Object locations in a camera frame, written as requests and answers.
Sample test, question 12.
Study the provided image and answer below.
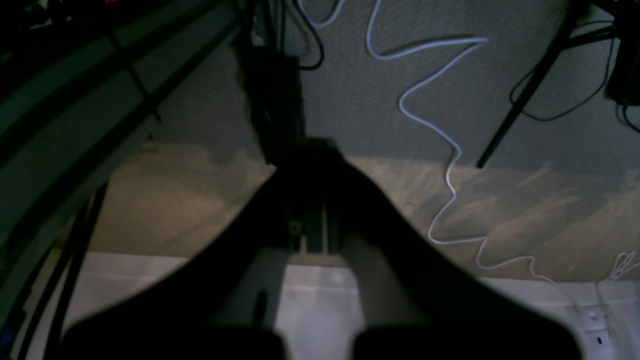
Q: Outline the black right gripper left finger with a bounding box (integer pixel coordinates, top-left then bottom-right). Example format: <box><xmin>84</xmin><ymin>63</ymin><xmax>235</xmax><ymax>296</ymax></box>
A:
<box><xmin>60</xmin><ymin>166</ymin><xmax>298</xmax><ymax>360</ymax></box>

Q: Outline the black tripod leg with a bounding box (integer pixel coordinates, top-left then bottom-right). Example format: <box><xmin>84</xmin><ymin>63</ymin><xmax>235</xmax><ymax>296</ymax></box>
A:
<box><xmin>476</xmin><ymin>0</ymin><xmax>591</xmax><ymax>169</ymax></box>

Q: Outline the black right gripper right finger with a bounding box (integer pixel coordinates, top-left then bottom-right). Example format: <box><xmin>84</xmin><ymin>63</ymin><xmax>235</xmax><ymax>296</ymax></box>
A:
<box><xmin>320</xmin><ymin>146</ymin><xmax>583</xmax><ymax>360</ymax></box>

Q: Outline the white cable on floor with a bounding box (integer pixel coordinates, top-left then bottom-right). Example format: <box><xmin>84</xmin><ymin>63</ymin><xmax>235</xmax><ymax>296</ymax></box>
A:
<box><xmin>295</xmin><ymin>0</ymin><xmax>640</xmax><ymax>321</ymax></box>

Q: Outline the black table frame rail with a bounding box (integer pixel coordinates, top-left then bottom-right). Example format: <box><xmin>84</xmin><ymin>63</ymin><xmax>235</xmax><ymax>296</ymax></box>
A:
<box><xmin>1</xmin><ymin>0</ymin><xmax>257</xmax><ymax>318</ymax></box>

